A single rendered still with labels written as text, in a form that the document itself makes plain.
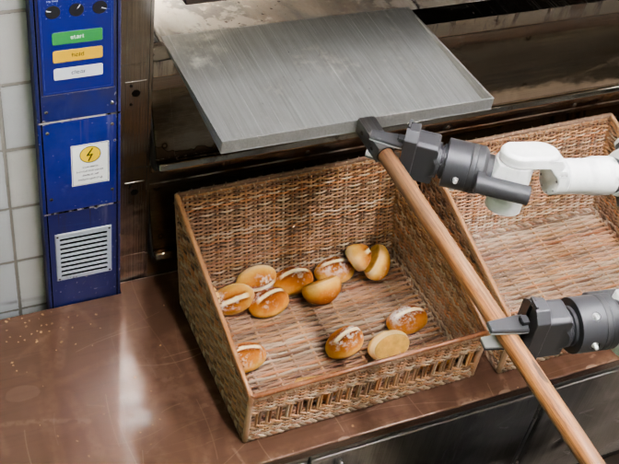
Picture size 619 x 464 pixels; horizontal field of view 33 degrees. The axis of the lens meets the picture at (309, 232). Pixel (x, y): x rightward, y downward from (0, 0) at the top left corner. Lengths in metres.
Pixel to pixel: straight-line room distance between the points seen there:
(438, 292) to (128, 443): 0.77
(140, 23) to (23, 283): 0.67
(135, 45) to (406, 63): 0.53
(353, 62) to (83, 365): 0.85
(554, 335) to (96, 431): 0.98
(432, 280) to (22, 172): 0.93
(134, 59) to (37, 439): 0.77
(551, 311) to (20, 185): 1.08
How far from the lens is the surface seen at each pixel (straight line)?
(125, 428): 2.16
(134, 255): 2.36
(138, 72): 2.03
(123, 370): 2.25
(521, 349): 1.57
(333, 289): 2.36
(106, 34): 1.92
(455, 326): 2.35
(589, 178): 1.92
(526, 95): 2.52
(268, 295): 2.31
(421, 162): 1.84
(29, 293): 2.36
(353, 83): 2.02
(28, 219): 2.20
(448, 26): 2.28
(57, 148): 2.05
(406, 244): 2.47
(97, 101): 2.00
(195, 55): 2.04
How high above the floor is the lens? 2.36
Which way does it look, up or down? 44 degrees down
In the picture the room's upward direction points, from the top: 10 degrees clockwise
